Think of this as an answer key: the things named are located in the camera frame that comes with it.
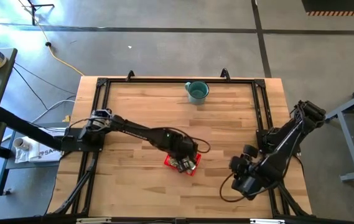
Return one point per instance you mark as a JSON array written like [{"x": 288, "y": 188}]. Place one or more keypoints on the white printed bag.
[{"x": 44, "y": 154}]

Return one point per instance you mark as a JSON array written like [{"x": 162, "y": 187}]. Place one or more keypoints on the grey metal table frame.
[{"x": 346, "y": 137}]

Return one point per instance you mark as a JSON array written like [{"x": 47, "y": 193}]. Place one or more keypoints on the teal enamel mug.
[{"x": 198, "y": 92}]

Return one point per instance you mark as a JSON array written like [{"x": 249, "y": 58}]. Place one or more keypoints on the white strip on frame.
[
  {"x": 267, "y": 221},
  {"x": 94, "y": 220}
]

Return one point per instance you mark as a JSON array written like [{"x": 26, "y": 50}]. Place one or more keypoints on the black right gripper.
[{"x": 243, "y": 177}]

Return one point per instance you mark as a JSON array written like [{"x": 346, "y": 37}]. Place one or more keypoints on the white paper cup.
[{"x": 21, "y": 144}]

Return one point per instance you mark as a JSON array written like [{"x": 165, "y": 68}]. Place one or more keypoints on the red plastic slotted basket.
[{"x": 168, "y": 160}]

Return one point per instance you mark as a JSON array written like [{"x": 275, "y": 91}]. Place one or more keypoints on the blue metal leg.
[{"x": 4, "y": 174}]

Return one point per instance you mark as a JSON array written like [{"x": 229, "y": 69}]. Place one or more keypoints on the black mat with hazard stripes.
[{"x": 338, "y": 6}]

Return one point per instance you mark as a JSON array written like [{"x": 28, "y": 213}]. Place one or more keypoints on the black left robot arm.
[{"x": 133, "y": 128}]

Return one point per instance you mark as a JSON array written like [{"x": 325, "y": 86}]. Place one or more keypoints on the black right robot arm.
[{"x": 288, "y": 140}]

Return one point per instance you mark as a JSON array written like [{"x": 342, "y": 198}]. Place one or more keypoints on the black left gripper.
[{"x": 184, "y": 149}]

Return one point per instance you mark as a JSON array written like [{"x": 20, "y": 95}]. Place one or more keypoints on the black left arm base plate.
[{"x": 71, "y": 143}]

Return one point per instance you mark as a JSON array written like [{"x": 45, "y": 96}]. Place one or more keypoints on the small yellow tag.
[{"x": 67, "y": 118}]

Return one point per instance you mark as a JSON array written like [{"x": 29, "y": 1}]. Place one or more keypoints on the black frame clip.
[
  {"x": 225, "y": 74},
  {"x": 130, "y": 75}
]

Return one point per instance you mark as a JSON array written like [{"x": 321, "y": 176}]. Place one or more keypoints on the white green sweetener packet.
[
  {"x": 192, "y": 171},
  {"x": 173, "y": 161}
]

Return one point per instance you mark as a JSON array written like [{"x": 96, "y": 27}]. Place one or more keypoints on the black diagonal support beam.
[{"x": 24, "y": 128}]

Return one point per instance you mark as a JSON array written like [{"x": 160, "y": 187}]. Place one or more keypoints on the black tripod stand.
[{"x": 33, "y": 12}]

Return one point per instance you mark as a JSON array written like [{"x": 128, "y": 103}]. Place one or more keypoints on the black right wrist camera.
[{"x": 251, "y": 151}]

